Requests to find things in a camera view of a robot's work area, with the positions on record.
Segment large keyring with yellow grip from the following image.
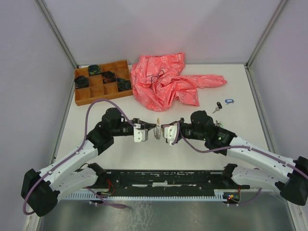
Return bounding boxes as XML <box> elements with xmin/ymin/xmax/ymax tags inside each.
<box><xmin>153</xmin><ymin>118</ymin><xmax>162</xmax><ymax>140</ymax></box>

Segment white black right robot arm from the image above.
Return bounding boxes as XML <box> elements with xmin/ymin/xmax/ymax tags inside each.
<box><xmin>161</xmin><ymin>111</ymin><xmax>308</xmax><ymax>206</ymax></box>

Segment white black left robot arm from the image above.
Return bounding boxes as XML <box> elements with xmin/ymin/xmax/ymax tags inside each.
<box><xmin>21</xmin><ymin>108</ymin><xmax>156</xmax><ymax>217</ymax></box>

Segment black tag with silver key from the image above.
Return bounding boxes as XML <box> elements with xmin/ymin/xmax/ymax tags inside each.
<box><xmin>213</xmin><ymin>102</ymin><xmax>222</xmax><ymax>114</ymax></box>

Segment dark rolled cloth right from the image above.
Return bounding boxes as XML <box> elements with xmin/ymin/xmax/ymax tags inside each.
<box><xmin>116</xmin><ymin>78</ymin><xmax>131</xmax><ymax>92</ymax></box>

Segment pink patterned jacket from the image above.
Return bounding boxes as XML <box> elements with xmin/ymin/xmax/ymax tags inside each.
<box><xmin>130</xmin><ymin>52</ymin><xmax>227</xmax><ymax>112</ymax></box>

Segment blue tag with key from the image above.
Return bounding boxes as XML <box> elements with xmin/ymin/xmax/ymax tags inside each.
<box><xmin>225</xmin><ymin>99</ymin><xmax>234</xmax><ymax>104</ymax></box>

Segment wooden compartment tray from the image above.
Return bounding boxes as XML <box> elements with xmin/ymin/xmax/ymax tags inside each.
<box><xmin>74</xmin><ymin>60</ymin><xmax>133</xmax><ymax>106</ymax></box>

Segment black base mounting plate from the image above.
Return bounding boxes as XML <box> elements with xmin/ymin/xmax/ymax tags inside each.
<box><xmin>90</xmin><ymin>169</ymin><xmax>240</xmax><ymax>196</ymax></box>

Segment dark rolled cloth middle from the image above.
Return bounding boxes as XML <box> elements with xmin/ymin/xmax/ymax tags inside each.
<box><xmin>101</xmin><ymin>71</ymin><xmax>116</xmax><ymax>84</ymax></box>

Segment dark rolled cloth in tray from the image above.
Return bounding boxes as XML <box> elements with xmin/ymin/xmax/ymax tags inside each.
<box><xmin>74</xmin><ymin>76</ymin><xmax>90</xmax><ymax>90</ymax></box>

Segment dark rolled cloth top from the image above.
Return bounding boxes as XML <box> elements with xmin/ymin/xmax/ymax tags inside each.
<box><xmin>88</xmin><ymin>64</ymin><xmax>102</xmax><ymax>76</ymax></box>

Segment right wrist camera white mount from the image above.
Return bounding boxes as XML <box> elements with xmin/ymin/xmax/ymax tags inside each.
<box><xmin>163</xmin><ymin>124</ymin><xmax>180</xmax><ymax>145</ymax></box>

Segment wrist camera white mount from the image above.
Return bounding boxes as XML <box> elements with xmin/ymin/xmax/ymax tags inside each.
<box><xmin>163</xmin><ymin>124</ymin><xmax>180</xmax><ymax>145</ymax></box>
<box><xmin>133</xmin><ymin>124</ymin><xmax>148</xmax><ymax>142</ymax></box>

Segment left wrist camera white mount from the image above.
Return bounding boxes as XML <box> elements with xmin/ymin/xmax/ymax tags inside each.
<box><xmin>133</xmin><ymin>124</ymin><xmax>148</xmax><ymax>142</ymax></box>

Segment white slotted cable duct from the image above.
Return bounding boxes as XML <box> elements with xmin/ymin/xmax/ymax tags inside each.
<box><xmin>64</xmin><ymin>190</ymin><xmax>231</xmax><ymax>200</ymax></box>

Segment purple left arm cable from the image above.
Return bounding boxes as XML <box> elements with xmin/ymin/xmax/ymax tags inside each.
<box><xmin>22</xmin><ymin>98</ymin><xmax>140</xmax><ymax>216</ymax></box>

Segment aluminium frame post right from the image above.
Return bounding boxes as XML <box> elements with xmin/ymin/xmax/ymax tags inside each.
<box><xmin>245</xmin><ymin>0</ymin><xmax>289</xmax><ymax>70</ymax></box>

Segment aluminium frame post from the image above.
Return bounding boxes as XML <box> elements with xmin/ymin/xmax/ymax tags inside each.
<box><xmin>36</xmin><ymin>0</ymin><xmax>80</xmax><ymax>70</ymax></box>
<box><xmin>245</xmin><ymin>0</ymin><xmax>289</xmax><ymax>70</ymax></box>

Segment aluminium frame post left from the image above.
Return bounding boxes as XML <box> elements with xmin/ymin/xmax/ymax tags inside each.
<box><xmin>36</xmin><ymin>0</ymin><xmax>80</xmax><ymax>70</ymax></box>

